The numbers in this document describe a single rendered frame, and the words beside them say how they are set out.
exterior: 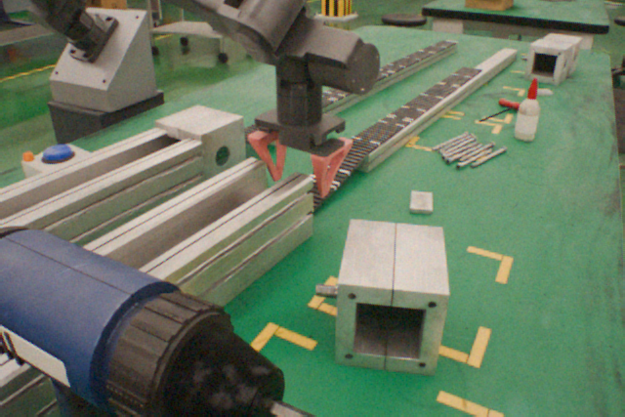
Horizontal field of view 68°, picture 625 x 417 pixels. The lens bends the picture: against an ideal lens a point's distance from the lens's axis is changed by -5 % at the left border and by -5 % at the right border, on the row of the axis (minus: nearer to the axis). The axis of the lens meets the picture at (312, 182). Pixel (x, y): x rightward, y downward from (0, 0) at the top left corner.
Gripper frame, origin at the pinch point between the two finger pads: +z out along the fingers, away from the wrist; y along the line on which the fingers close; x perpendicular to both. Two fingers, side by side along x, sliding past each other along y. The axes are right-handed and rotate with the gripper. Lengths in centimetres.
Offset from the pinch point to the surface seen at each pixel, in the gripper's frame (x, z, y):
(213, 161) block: -2.5, -0.2, -13.9
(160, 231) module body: -21.6, -2.9, -2.1
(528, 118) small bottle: 43.9, -0.3, 20.0
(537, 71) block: 93, 3, 12
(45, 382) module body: -39.1, -1.8, 5.2
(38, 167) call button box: -20.0, -1.5, -31.2
